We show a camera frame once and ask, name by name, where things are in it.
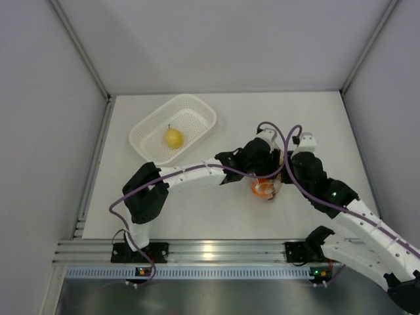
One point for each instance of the white perforated plastic basket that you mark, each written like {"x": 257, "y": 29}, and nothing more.
{"x": 186, "y": 113}

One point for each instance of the aluminium corner frame post right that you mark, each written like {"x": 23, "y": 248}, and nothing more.
{"x": 368, "y": 46}

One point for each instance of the white slotted cable duct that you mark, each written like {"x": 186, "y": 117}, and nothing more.
{"x": 192, "y": 273}

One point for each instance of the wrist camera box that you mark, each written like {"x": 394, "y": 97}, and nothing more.
{"x": 269, "y": 135}
{"x": 305, "y": 142}

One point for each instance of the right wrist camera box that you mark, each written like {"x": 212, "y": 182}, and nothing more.
{"x": 305, "y": 142}

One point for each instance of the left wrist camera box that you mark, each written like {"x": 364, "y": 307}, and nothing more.
{"x": 269, "y": 135}

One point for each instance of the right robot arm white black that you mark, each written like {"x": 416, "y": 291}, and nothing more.
{"x": 380, "y": 254}

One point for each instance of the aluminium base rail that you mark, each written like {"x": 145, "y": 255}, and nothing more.
{"x": 83, "y": 252}

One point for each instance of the aluminium corner frame post left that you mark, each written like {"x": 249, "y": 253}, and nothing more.
{"x": 78, "y": 46}

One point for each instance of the yellow fake pear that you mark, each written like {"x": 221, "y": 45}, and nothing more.
{"x": 174, "y": 138}

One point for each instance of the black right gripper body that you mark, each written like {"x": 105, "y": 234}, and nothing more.
{"x": 285, "y": 176}

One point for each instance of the aluminium corner frame post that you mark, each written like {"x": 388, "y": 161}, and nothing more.
{"x": 78, "y": 46}
{"x": 368, "y": 46}

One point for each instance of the clear zip top bag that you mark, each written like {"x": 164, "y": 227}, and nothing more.
{"x": 278, "y": 186}

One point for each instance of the orange fake fruit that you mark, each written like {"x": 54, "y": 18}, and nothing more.
{"x": 263, "y": 188}

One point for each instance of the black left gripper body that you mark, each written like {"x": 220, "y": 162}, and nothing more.
{"x": 264, "y": 167}

